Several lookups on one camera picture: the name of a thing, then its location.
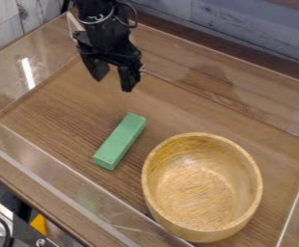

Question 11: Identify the brown wooden bowl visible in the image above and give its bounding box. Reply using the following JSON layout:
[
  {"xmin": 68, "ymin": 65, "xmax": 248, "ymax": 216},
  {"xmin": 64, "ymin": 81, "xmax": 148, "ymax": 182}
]
[{"xmin": 141, "ymin": 132, "xmax": 263, "ymax": 243}]

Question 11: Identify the clear acrylic barrier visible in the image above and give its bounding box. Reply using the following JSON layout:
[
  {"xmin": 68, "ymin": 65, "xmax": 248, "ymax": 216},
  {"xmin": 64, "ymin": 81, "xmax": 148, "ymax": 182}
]
[{"xmin": 0, "ymin": 123, "xmax": 194, "ymax": 247}]

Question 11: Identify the green rectangular block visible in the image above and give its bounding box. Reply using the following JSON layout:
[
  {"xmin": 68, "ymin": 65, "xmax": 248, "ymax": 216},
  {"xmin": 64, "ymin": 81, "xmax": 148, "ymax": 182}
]
[{"xmin": 93, "ymin": 113, "xmax": 147, "ymax": 171}]

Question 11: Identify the yellow tag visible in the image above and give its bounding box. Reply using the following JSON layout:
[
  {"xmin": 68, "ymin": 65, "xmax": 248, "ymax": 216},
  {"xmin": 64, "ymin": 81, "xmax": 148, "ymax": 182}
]
[{"xmin": 31, "ymin": 214, "xmax": 48, "ymax": 235}]

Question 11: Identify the clear acrylic corner bracket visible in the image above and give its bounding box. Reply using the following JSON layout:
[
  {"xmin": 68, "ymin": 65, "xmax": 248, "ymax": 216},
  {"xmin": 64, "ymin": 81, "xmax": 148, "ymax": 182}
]
[{"xmin": 65, "ymin": 12, "xmax": 84, "ymax": 34}]

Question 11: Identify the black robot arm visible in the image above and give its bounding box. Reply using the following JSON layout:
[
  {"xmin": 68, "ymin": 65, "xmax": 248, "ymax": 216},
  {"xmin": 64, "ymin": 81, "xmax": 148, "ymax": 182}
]
[{"xmin": 72, "ymin": 0, "xmax": 143, "ymax": 93}]

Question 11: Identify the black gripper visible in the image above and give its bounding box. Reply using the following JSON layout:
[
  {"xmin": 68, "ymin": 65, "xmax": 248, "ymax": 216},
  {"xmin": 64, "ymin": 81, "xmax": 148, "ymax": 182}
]
[{"xmin": 72, "ymin": 8, "xmax": 143, "ymax": 93}]

